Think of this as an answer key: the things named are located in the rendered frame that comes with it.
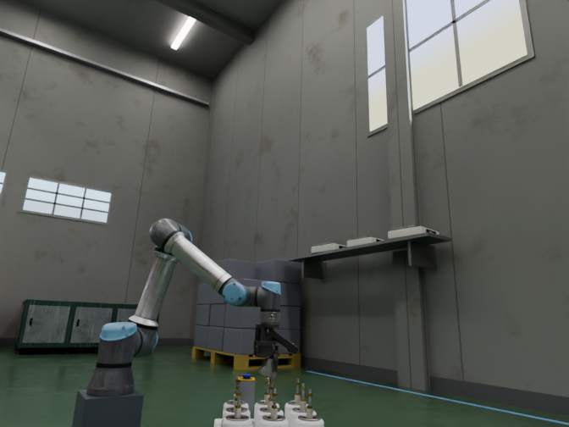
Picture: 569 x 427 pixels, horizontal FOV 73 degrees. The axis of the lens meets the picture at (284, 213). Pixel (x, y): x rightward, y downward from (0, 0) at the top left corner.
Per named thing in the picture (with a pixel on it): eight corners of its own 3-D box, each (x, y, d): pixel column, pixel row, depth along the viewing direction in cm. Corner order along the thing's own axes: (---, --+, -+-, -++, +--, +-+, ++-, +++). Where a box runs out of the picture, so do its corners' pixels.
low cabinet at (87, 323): (128, 345, 739) (133, 306, 758) (155, 352, 602) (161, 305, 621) (13, 346, 640) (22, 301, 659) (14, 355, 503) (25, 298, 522)
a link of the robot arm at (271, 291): (262, 283, 154) (283, 283, 152) (260, 311, 151) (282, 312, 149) (257, 280, 146) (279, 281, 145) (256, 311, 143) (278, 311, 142)
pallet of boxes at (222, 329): (301, 367, 483) (302, 262, 518) (238, 370, 435) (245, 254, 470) (245, 357, 593) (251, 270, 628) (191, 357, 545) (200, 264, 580)
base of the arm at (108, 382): (90, 398, 124) (95, 364, 126) (82, 390, 136) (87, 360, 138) (138, 394, 132) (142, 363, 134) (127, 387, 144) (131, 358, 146)
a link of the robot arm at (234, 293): (152, 206, 145) (251, 286, 131) (165, 213, 155) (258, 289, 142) (132, 230, 144) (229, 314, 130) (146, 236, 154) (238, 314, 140)
